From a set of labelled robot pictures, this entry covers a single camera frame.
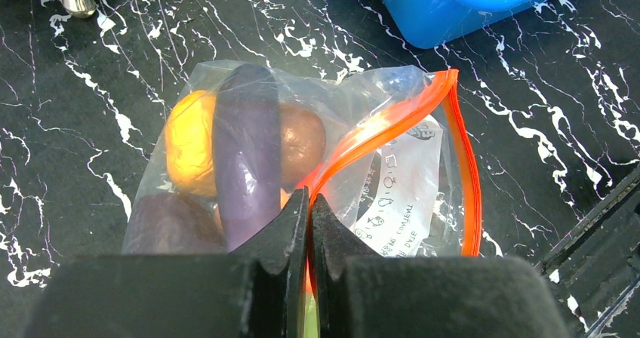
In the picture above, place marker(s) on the purple toy eggplant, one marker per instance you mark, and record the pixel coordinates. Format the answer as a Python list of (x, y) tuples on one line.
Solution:
[(247, 152)]

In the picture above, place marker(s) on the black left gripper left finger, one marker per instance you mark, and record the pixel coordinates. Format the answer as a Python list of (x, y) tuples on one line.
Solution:
[(255, 291)]

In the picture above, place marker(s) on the orange toy lemon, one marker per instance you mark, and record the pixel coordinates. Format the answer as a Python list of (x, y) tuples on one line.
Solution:
[(188, 142)]

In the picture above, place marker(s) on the dark red toy fruit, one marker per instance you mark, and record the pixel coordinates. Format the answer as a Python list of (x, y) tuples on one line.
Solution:
[(172, 223)]

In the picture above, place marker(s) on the clear orange-zip bag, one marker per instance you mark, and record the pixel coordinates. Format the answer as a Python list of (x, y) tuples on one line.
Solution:
[(387, 148)]

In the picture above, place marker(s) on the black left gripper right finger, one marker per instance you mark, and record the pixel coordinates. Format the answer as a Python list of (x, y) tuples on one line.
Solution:
[(360, 293)]

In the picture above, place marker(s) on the white toy onion half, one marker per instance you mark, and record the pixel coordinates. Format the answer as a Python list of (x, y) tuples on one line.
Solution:
[(303, 142)]

